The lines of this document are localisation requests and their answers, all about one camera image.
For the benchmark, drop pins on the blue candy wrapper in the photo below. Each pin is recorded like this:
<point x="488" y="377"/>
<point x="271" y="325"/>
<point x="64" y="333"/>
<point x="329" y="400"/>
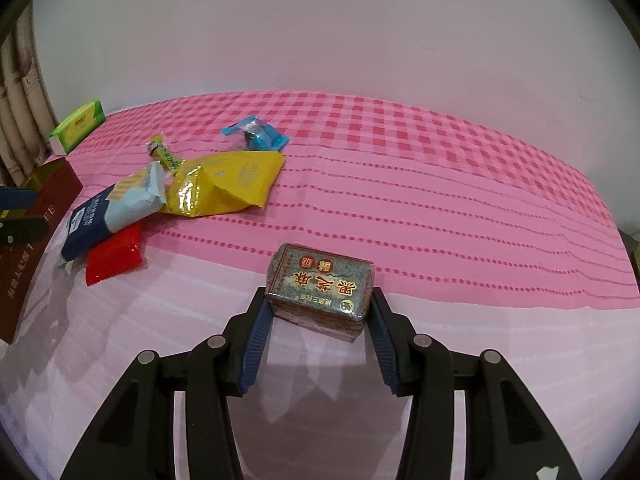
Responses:
<point x="252" y="132"/>

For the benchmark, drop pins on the green tissue box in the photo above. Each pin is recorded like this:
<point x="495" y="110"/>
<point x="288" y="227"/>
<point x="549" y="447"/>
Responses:
<point x="80" y="122"/>

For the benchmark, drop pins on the maroon tin box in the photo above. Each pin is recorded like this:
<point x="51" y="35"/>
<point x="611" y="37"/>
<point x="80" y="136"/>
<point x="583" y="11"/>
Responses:
<point x="30" y="270"/>

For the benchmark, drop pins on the green stick snack packet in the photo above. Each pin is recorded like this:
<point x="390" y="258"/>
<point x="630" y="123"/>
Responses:
<point x="165" y="157"/>

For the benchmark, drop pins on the beige curtain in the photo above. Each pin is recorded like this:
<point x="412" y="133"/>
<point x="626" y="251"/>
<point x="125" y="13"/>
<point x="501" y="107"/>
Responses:
<point x="20" y="95"/>

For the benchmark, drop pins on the grey sesame cake box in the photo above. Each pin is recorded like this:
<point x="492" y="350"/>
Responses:
<point x="320" y="285"/>

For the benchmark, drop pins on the yellow snack packet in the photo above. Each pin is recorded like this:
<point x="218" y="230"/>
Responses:
<point x="230" y="177"/>

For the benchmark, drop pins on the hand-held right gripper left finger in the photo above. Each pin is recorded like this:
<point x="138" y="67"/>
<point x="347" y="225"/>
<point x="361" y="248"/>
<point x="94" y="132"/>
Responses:
<point x="252" y="345"/>

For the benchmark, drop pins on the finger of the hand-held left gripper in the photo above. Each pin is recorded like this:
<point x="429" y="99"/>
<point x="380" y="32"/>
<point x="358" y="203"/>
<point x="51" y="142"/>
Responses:
<point x="17" y="198"/>
<point x="25" y="230"/>

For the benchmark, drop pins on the navy and pale blue biscuit packet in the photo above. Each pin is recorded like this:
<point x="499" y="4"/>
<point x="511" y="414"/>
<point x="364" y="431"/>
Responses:
<point x="100" y="215"/>

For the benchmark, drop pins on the red snack packet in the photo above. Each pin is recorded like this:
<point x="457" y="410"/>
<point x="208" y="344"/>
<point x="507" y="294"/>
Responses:
<point x="115" y="255"/>

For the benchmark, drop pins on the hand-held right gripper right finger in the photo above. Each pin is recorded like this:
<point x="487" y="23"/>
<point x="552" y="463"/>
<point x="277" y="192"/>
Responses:
<point x="387" y="350"/>

